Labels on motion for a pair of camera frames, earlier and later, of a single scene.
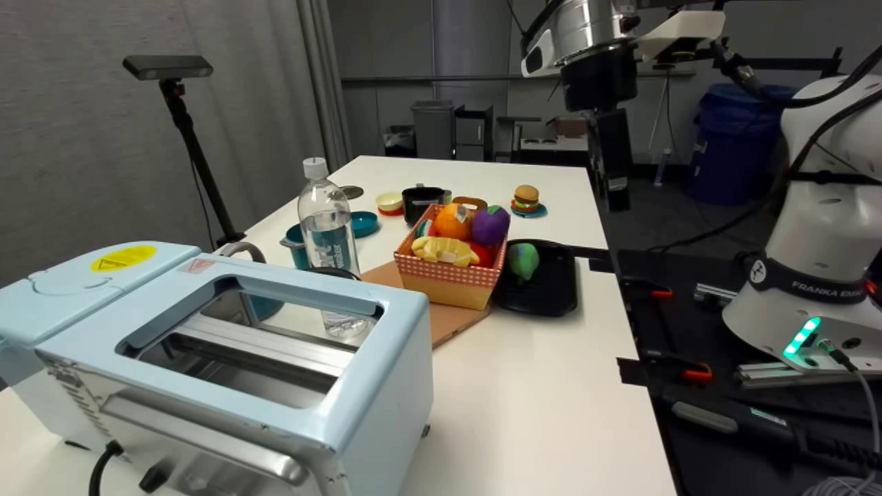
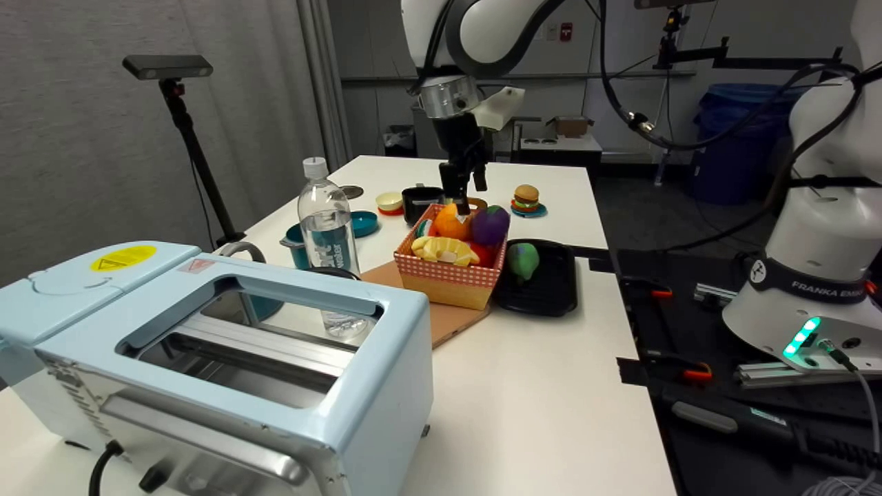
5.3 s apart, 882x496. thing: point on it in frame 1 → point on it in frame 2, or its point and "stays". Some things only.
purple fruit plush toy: x=491 y=223 stays
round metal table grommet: x=346 y=194 stays
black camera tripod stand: x=172 y=71 stays
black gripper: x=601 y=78 → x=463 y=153
